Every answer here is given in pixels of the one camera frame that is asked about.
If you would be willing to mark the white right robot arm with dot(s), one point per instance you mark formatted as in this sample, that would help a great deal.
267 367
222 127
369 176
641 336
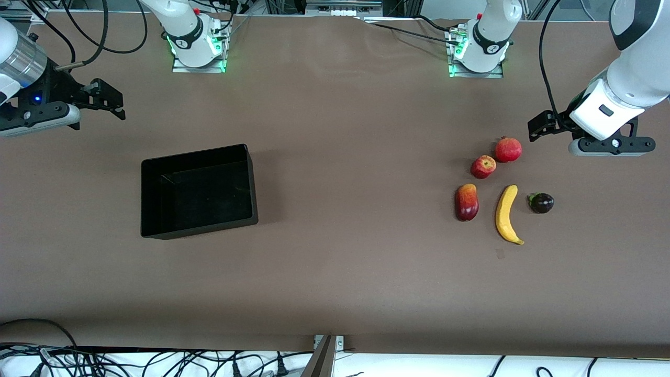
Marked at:
186 23

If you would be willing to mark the red pomegranate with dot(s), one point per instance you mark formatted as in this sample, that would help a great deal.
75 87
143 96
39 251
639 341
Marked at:
509 150

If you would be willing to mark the yellow banana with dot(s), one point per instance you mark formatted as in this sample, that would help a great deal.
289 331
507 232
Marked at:
505 209

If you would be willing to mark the red yellow mango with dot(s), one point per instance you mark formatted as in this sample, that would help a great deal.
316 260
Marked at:
467 203

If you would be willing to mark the dark grey metal bar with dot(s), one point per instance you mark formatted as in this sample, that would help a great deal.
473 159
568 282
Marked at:
322 361

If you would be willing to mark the silver metal bracket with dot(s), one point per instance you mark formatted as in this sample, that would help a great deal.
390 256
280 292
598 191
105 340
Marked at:
340 343

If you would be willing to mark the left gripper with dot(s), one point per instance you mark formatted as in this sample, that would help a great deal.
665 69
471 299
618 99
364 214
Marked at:
559 123

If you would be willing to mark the red apple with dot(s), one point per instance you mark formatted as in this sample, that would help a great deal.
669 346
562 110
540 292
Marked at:
483 167

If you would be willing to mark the dark purple eggplant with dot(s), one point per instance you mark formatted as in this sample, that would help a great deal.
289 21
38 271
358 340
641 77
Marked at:
542 203

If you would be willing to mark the black plastic box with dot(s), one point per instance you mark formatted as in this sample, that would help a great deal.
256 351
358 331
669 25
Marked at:
209 193

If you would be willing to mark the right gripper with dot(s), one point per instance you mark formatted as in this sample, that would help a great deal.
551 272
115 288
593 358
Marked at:
58 87

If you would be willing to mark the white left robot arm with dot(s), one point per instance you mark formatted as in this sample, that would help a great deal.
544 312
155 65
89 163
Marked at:
641 68

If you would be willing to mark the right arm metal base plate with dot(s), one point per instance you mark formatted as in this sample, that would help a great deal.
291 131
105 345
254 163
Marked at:
180 67

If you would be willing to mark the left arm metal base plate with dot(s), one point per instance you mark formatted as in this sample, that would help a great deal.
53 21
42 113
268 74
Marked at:
458 73

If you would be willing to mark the white power strip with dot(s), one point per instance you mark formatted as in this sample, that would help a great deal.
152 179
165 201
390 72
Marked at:
343 9

